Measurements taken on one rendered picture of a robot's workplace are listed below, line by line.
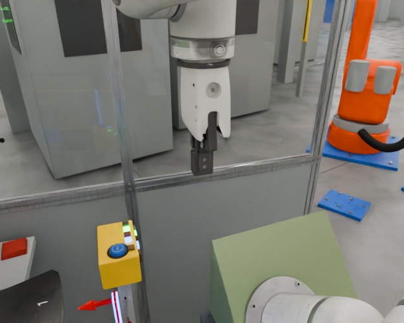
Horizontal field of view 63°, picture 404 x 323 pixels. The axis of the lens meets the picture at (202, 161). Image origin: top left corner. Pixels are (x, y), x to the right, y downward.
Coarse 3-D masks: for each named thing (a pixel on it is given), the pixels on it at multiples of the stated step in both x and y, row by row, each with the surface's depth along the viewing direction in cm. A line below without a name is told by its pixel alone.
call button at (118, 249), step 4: (116, 244) 86; (120, 244) 86; (112, 248) 84; (116, 248) 84; (120, 248) 84; (124, 248) 85; (112, 252) 83; (116, 252) 83; (120, 252) 83; (124, 252) 84
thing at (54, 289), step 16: (48, 272) 63; (16, 288) 60; (32, 288) 60; (48, 288) 60; (0, 304) 57; (16, 304) 58; (32, 304) 58; (0, 320) 55; (16, 320) 55; (32, 320) 56; (48, 320) 56
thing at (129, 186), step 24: (336, 24) 126; (336, 48) 129; (120, 72) 109; (336, 72) 134; (120, 96) 113; (120, 120) 116; (120, 144) 120; (240, 168) 141; (264, 168) 145; (312, 168) 153; (72, 192) 123; (96, 192) 126; (120, 192) 129; (312, 192) 160; (144, 288) 155
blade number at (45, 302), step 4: (36, 300) 58; (40, 300) 59; (44, 300) 59; (48, 300) 59; (36, 304) 58; (40, 304) 58; (44, 304) 58; (48, 304) 58; (36, 308) 57; (40, 308) 57
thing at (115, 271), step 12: (108, 228) 93; (120, 228) 93; (132, 228) 93; (108, 240) 89; (120, 240) 89; (132, 240) 89; (108, 252) 84; (132, 252) 85; (108, 264) 82; (120, 264) 83; (132, 264) 84; (108, 276) 83; (120, 276) 84; (132, 276) 86; (108, 288) 85
